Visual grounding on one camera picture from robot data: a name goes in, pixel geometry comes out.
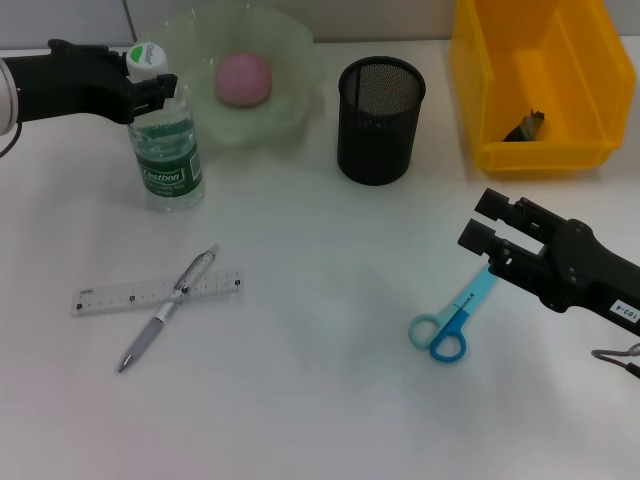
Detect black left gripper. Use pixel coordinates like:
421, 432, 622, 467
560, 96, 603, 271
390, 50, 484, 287
0, 39, 179, 126

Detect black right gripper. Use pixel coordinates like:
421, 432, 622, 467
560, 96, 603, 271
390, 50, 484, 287
457, 188, 640, 339

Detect clear green-label water bottle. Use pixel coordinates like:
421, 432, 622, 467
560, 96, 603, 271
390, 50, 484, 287
124, 42, 206, 212

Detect pink peach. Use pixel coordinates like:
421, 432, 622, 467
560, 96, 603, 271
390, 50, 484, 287
215, 51, 275, 109

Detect green plastic wrapper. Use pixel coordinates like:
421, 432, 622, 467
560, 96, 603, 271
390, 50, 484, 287
502, 108, 549, 144

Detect blue scissors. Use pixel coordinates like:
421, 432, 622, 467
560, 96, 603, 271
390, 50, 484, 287
407, 262, 501, 364

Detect clear plastic ruler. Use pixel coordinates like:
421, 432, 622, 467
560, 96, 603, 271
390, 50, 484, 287
71, 271, 245, 317

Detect translucent green fruit bowl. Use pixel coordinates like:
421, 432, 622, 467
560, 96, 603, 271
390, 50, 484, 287
164, 2, 326, 149

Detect black mesh pen cup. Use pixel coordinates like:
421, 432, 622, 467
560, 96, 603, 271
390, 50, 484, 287
336, 56, 426, 187

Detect silver ballpoint pen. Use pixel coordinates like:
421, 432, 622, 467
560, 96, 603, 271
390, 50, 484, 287
115, 243, 220, 375

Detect yellow plastic bin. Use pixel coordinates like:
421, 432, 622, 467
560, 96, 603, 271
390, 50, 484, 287
449, 0, 639, 180

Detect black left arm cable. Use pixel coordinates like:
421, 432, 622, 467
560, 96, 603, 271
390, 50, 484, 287
0, 122, 24, 159

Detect grey right arm cable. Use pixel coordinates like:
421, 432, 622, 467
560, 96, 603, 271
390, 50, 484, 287
591, 342, 640, 379

